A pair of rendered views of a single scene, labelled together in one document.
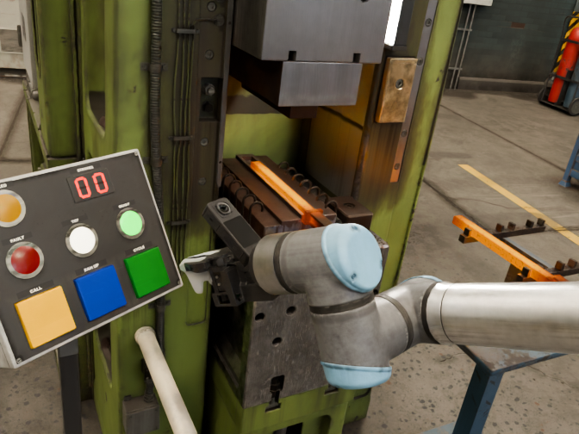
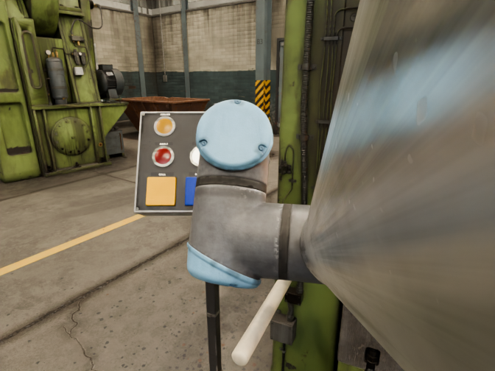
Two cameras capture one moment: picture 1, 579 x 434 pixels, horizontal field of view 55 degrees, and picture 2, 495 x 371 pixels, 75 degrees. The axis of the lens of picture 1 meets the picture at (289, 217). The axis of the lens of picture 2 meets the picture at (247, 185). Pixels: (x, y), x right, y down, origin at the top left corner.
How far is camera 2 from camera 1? 0.66 m
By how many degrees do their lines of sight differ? 51
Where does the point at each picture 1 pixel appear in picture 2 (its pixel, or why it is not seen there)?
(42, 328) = (155, 196)
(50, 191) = (193, 124)
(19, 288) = (154, 170)
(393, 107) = not seen: outside the picture
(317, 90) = not seen: hidden behind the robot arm
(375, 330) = (225, 216)
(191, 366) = (325, 311)
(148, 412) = (284, 327)
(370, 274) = (231, 149)
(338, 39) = not seen: hidden behind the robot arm
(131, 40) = (292, 49)
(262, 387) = (356, 350)
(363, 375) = (194, 260)
